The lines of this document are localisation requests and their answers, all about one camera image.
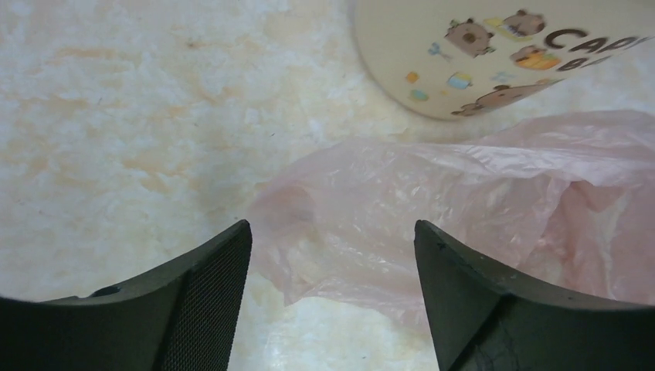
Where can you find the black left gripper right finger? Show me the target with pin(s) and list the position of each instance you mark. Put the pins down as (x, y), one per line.
(485, 315)

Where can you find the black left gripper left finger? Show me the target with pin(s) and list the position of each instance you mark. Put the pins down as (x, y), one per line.
(180, 315)

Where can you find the pink plastic trash bag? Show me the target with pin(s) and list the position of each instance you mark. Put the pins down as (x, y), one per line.
(568, 199)

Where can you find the cream capybara trash bin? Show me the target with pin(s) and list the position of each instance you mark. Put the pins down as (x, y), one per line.
(454, 59)

